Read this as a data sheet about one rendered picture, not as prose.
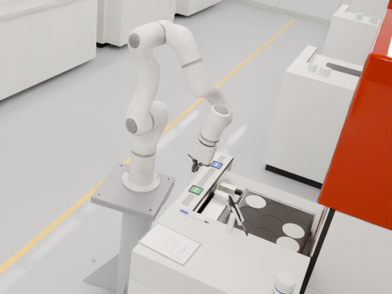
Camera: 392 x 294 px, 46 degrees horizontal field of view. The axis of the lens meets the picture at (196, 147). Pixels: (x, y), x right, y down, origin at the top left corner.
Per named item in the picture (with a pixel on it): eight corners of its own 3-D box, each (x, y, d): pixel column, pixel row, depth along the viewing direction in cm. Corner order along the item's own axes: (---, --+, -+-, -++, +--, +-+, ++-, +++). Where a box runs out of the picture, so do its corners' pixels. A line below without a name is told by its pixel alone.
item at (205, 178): (228, 177, 252) (233, 156, 245) (187, 235, 207) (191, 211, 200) (213, 171, 255) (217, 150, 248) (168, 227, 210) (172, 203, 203)
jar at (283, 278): (292, 293, 167) (298, 275, 162) (287, 307, 161) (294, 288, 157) (273, 286, 169) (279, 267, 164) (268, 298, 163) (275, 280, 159)
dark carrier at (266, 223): (314, 216, 221) (314, 214, 221) (298, 260, 193) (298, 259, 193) (247, 191, 231) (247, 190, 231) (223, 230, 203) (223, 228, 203)
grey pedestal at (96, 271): (55, 307, 262) (53, 192, 220) (91, 256, 299) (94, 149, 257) (139, 336, 253) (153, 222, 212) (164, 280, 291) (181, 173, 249)
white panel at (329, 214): (336, 189, 258) (359, 127, 237) (307, 286, 191) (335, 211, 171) (331, 187, 259) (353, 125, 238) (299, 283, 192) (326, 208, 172)
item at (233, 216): (241, 232, 192) (247, 207, 185) (238, 238, 189) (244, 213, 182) (227, 227, 194) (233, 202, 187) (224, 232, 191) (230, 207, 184)
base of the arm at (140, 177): (114, 183, 226) (115, 152, 216) (135, 164, 241) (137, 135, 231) (147, 197, 220) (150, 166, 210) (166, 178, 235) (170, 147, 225)
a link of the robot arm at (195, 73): (196, 59, 195) (221, 125, 201) (177, 67, 182) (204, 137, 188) (213, 52, 190) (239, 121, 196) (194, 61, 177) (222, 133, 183)
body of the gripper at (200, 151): (221, 141, 195) (212, 160, 201) (201, 129, 197) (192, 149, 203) (215, 148, 189) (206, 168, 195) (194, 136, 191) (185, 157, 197)
